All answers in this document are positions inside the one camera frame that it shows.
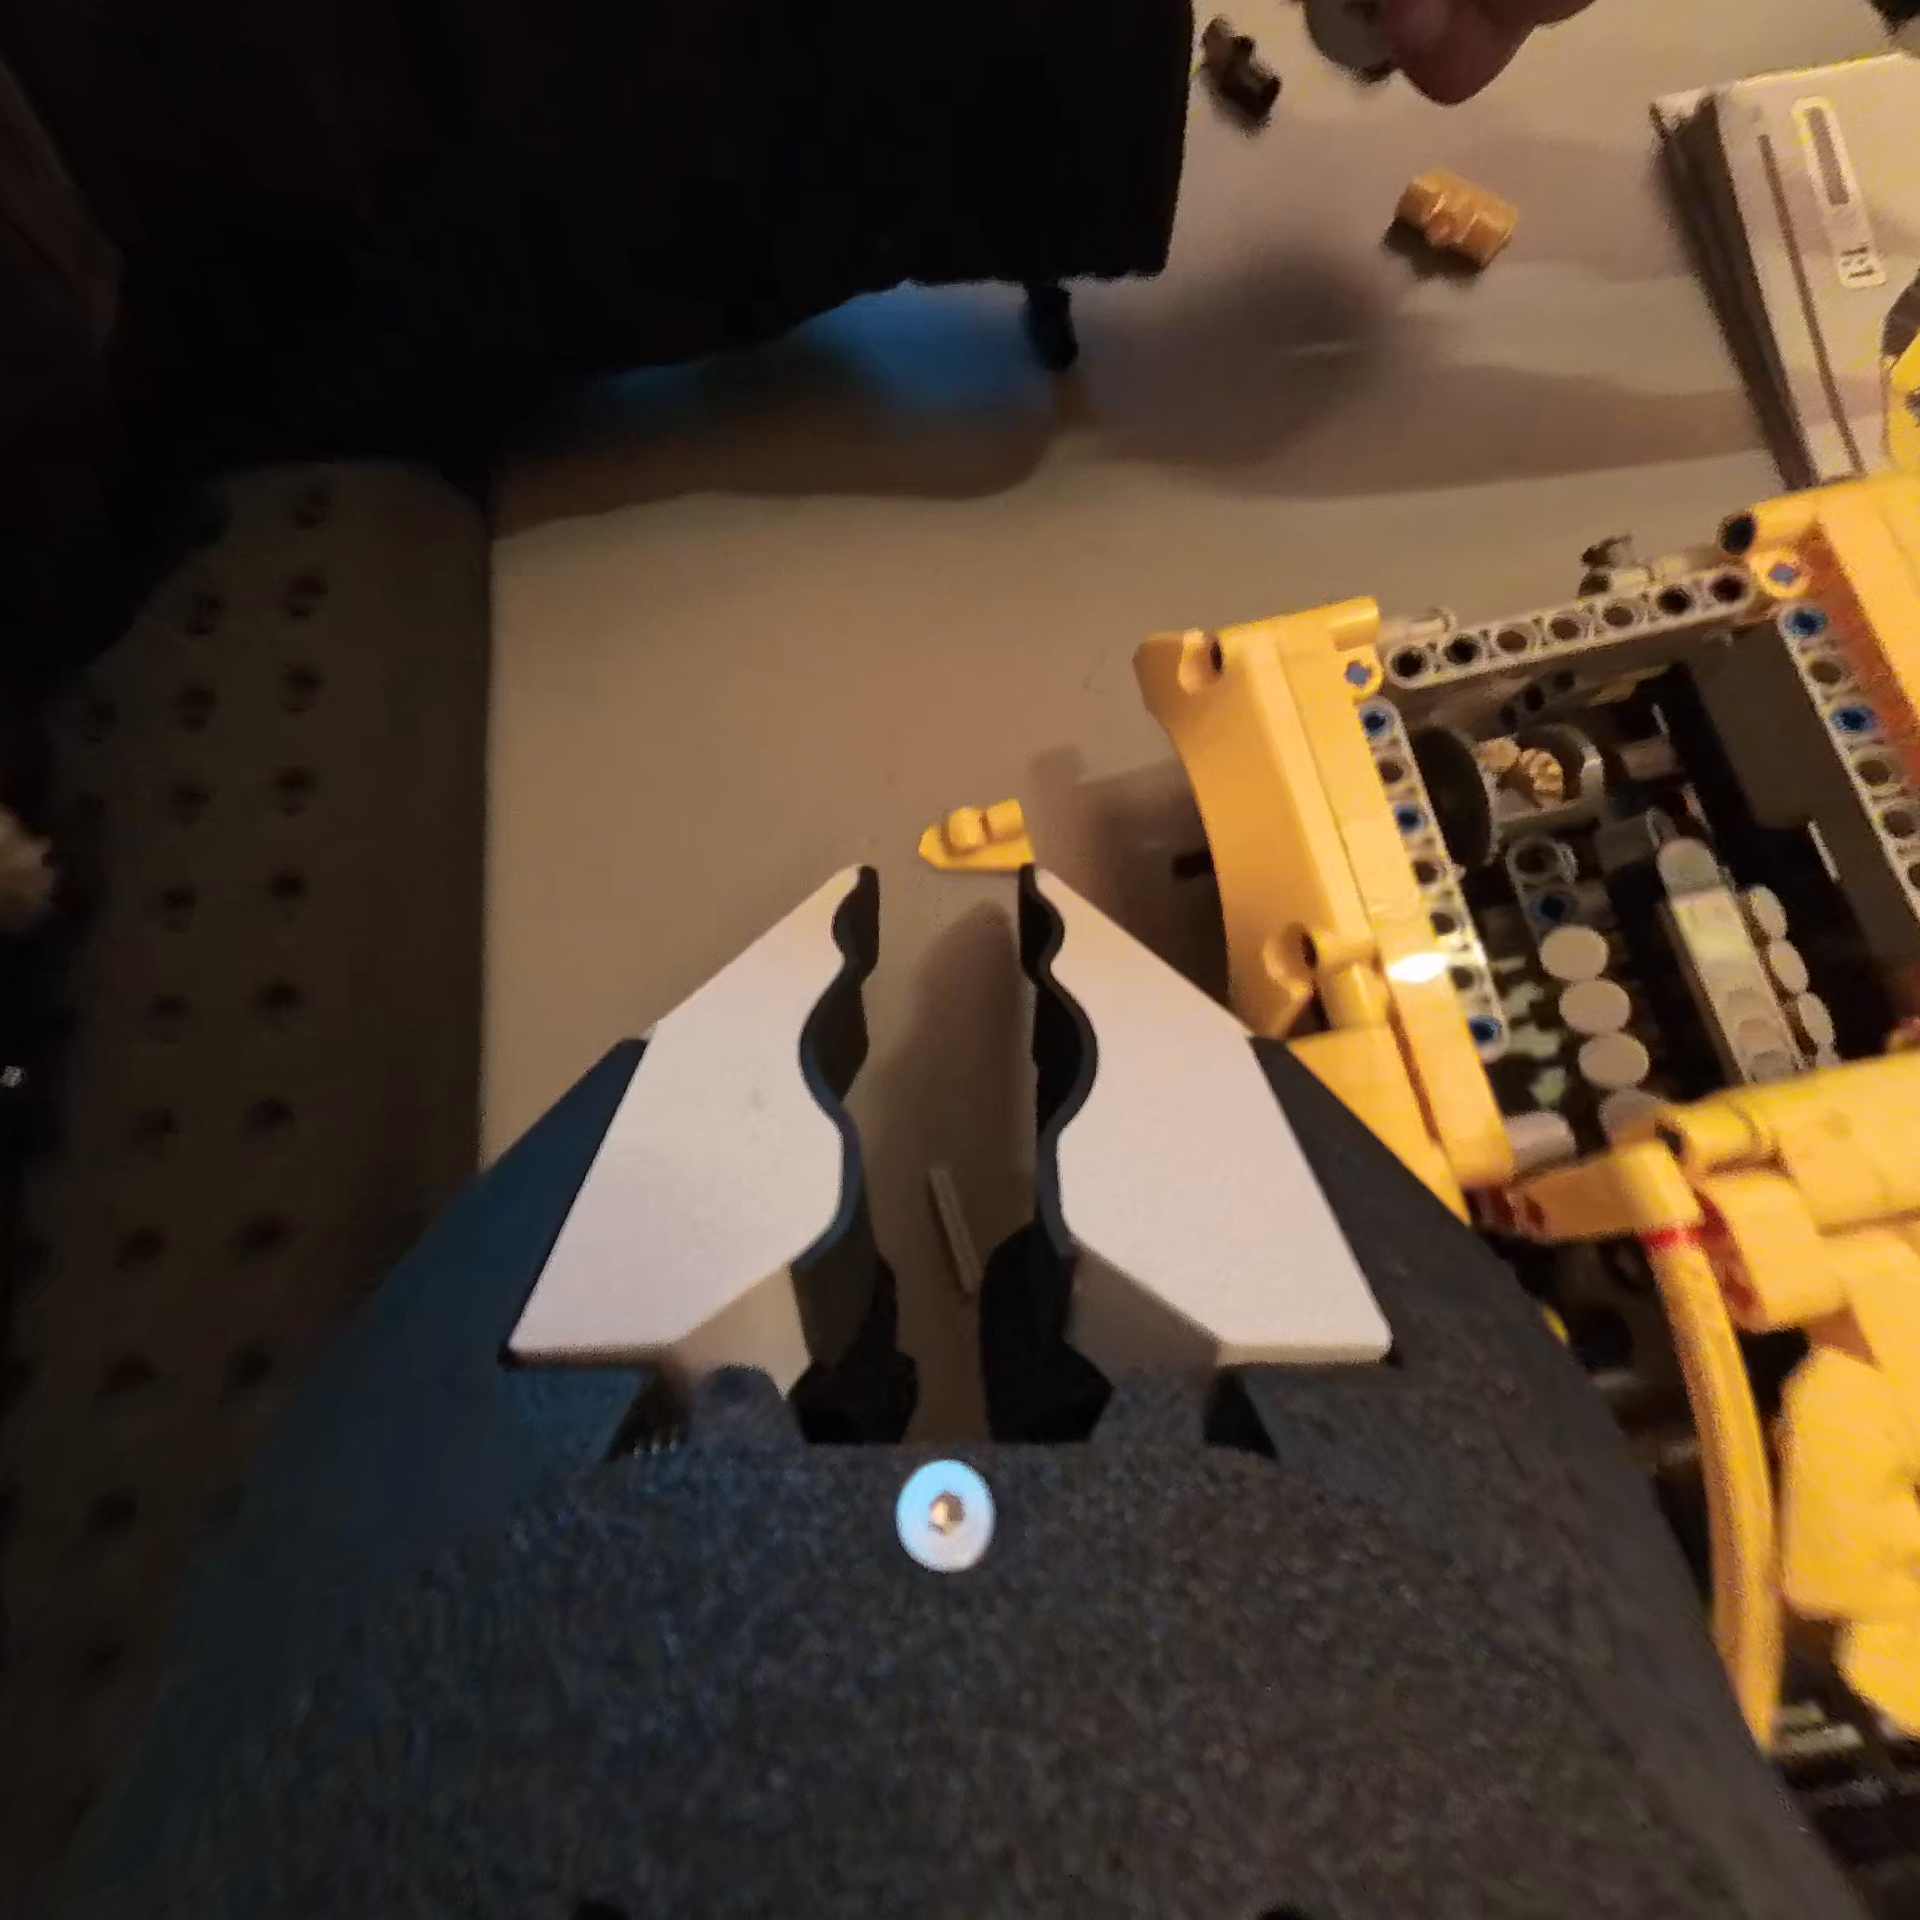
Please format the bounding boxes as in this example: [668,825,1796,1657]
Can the black dotted rubber mat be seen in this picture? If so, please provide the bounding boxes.
[0,465,494,1801]

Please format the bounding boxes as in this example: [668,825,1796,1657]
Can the small yellow connector brick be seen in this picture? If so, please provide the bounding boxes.
[917,798,1037,874]

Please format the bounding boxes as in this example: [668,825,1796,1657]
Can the person's left forearm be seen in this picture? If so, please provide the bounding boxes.
[0,0,1197,504]

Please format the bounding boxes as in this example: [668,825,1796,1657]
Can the pile of small yellow bricks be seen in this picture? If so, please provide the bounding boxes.
[1025,14,1520,373]

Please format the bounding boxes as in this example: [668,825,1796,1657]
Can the person's left hand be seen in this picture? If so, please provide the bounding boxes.
[1380,0,1594,107]

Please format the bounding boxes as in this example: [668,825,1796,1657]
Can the instruction booklet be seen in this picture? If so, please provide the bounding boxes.
[1651,59,1920,489]

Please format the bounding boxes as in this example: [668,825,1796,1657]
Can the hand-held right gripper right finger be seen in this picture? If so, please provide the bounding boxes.
[1016,861,1397,1383]

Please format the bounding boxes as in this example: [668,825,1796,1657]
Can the yellow brick model car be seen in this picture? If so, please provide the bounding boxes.
[1131,465,1920,1801]

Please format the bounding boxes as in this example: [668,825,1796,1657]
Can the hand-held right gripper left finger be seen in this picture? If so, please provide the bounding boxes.
[505,861,887,1396]

